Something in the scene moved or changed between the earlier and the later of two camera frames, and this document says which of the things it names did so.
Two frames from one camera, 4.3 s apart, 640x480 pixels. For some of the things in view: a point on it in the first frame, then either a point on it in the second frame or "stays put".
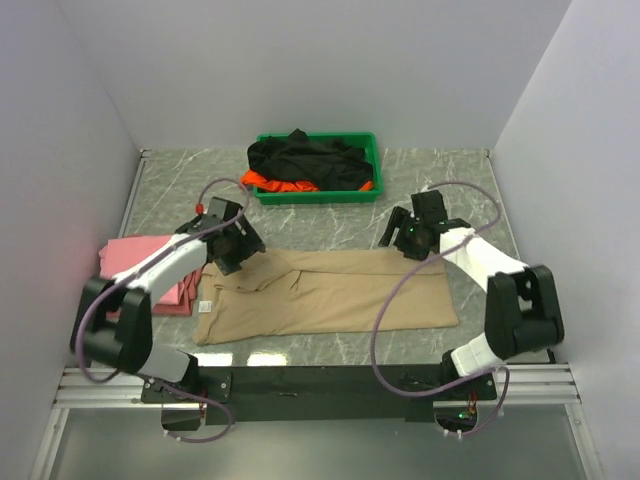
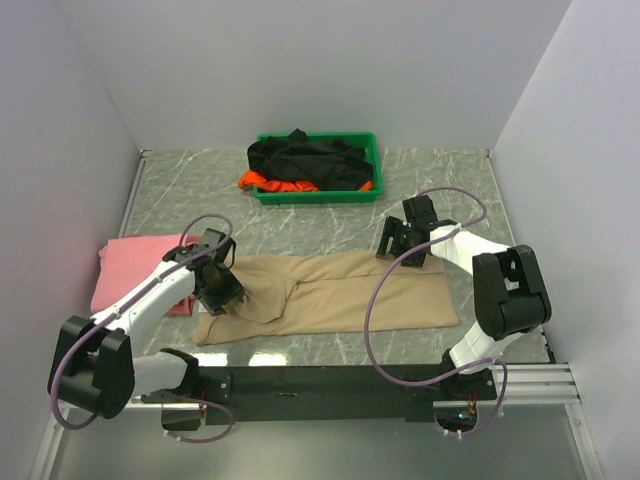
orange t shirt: (255, 181) stays put
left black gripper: (250, 244) to (232, 288)
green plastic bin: (366, 140) stays put
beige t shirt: (280, 293) stays put
